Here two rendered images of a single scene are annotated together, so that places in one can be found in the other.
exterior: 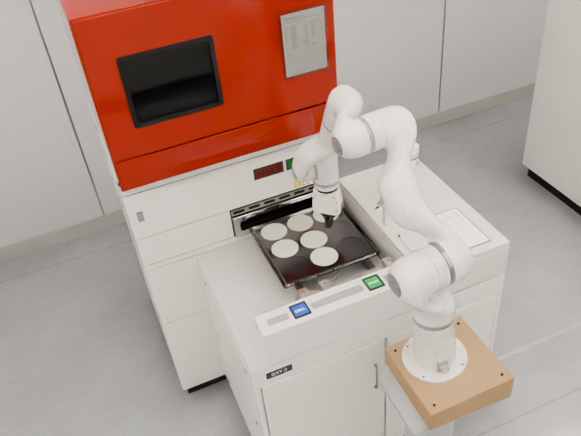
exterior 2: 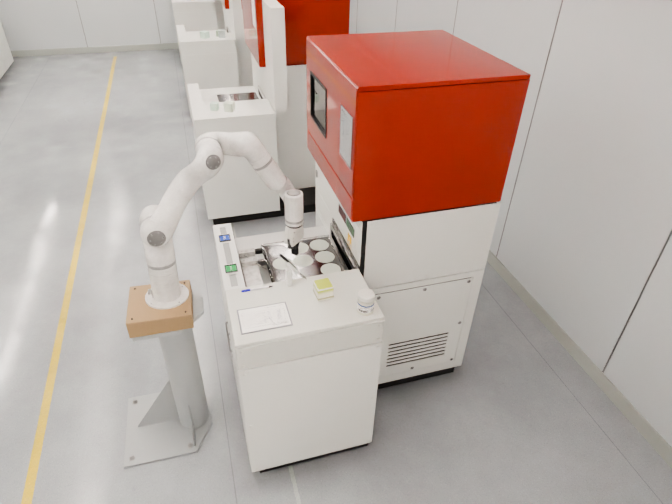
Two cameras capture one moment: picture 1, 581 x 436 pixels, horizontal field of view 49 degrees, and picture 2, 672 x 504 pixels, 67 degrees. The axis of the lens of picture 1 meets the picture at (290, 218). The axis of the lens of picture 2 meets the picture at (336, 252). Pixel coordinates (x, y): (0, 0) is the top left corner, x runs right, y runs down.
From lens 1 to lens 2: 2.90 m
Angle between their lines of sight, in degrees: 70
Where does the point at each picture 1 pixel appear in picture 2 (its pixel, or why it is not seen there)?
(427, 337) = not seen: hidden behind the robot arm
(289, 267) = (278, 248)
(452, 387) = (140, 298)
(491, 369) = (139, 316)
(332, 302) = (225, 251)
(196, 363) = not seen: hidden behind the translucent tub
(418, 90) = not seen: outside the picture
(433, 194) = (317, 316)
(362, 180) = (351, 280)
